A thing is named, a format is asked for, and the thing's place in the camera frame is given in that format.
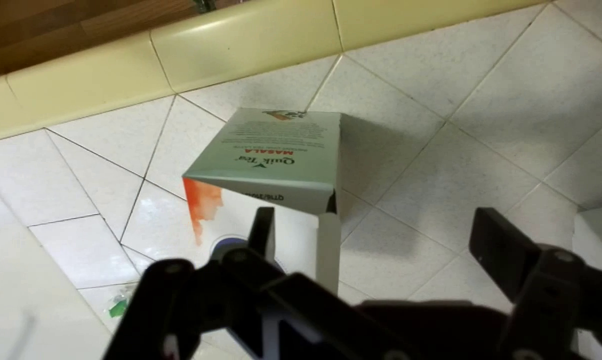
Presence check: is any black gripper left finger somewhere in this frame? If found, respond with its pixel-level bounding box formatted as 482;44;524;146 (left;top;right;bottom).
249;207;276;263

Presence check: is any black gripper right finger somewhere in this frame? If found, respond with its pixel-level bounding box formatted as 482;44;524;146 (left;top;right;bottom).
469;208;542;302

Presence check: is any white food carton box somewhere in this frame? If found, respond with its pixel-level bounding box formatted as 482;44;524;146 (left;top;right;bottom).
180;106;345;296

